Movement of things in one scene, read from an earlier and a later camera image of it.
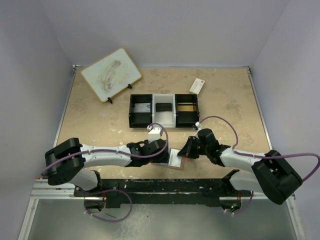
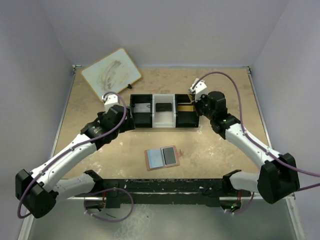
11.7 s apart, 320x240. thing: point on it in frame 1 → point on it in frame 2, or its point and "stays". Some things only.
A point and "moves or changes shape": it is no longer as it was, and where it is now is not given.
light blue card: x=174 y=160 moves or changes shape
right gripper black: x=187 y=150 → x=204 y=97
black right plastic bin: x=187 y=111 stays
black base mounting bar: x=161 y=193 stays
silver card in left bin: x=142 y=107 stays
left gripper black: x=162 y=158 → x=127 y=124
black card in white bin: x=163 y=107 stays
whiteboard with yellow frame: x=107 y=76 stays
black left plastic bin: x=140 y=110 stays
